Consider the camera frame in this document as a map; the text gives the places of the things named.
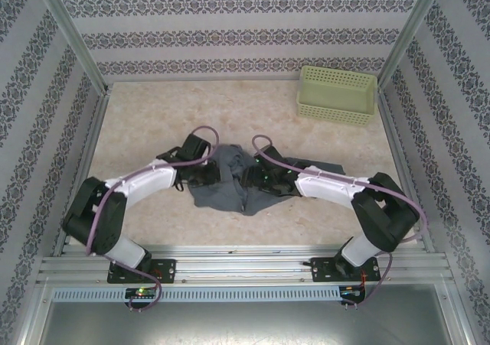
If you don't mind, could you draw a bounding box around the circuit board with green light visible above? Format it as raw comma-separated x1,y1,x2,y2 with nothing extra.
125,288,158,299

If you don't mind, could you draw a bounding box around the grey metal sheet panel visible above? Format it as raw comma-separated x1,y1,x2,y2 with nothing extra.
36,301,466,345

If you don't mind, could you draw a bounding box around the small circuit board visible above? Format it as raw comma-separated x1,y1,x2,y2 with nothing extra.
340,285,367,298

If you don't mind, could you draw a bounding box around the aluminium side rail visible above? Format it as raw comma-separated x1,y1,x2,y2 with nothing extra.
377,90,436,252
49,88,112,254

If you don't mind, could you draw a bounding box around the grey t-shirt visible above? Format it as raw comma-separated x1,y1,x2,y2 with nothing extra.
189,142,345,216

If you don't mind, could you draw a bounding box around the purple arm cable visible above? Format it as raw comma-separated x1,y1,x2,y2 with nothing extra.
251,134,429,310
86,125,222,312

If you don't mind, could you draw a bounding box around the aluminium frame post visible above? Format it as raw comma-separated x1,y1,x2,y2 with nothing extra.
32,0,110,93
377,0,449,93

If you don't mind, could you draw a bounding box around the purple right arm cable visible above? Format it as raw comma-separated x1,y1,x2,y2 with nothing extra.
251,134,429,310

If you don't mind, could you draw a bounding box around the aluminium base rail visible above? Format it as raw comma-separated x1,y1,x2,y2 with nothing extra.
38,245,449,285

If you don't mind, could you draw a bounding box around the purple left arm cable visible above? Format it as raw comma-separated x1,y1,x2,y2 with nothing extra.
86,125,222,312

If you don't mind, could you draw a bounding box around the pale green plastic basket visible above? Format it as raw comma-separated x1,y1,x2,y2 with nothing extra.
296,65,377,127

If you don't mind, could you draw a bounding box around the grey slotted cable duct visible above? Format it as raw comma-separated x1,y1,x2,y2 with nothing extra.
51,285,341,302

